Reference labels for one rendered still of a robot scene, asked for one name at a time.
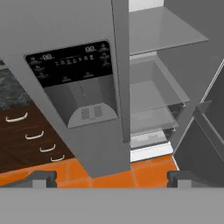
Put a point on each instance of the grey open fridge door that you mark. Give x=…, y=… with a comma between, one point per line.
x=201, y=157

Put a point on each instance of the grey fridge body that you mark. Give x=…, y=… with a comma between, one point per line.
x=186, y=20

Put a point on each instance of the white fridge bottom drawer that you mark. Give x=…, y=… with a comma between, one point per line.
x=148, y=151

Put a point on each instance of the clear fridge crisper drawer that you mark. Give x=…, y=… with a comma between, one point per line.
x=151, y=87

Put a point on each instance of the dark wood drawer front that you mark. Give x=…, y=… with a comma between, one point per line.
x=32, y=112
x=26, y=154
x=14, y=141
x=35, y=163

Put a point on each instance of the grey fridge door bin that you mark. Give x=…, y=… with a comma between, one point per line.
x=210, y=122

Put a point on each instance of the grey glass fridge shelf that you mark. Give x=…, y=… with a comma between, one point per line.
x=151, y=121
x=160, y=29

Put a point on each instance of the grey fridge door with dispenser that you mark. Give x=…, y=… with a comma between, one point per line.
x=52, y=23

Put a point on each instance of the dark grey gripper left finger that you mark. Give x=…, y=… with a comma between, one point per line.
x=43, y=178

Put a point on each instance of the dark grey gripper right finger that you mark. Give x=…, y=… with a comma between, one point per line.
x=179, y=178

